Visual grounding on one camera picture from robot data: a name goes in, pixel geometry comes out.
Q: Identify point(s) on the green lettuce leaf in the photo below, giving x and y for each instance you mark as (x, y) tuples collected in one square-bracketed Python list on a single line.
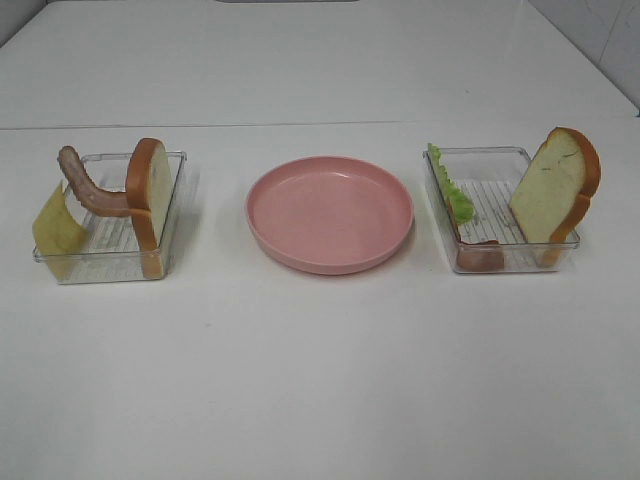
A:
[(460, 205)]

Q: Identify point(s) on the curved bacon strip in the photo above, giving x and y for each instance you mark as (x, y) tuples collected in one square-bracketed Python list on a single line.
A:
[(100, 202)]

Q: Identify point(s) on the bread slice from tray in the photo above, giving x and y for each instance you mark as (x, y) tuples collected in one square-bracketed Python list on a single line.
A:
[(555, 192)]

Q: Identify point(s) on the yellow cheese slice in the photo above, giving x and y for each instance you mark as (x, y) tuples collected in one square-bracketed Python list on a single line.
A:
[(57, 235)]

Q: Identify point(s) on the pink round plate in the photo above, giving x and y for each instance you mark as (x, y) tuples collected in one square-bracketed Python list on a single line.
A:
[(329, 215)]

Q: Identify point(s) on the right clear plastic tray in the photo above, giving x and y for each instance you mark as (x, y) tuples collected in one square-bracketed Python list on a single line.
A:
[(488, 176)]

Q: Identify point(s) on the clear plastic tray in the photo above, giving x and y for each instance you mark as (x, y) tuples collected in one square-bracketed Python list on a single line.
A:
[(488, 176), (111, 252)]

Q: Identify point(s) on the bread slice in left tray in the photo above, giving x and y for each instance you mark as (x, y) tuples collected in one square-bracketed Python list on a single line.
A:
[(149, 188)]

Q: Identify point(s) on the left clear plastic tray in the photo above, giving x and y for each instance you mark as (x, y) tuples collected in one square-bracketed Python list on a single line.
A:
[(111, 252)]

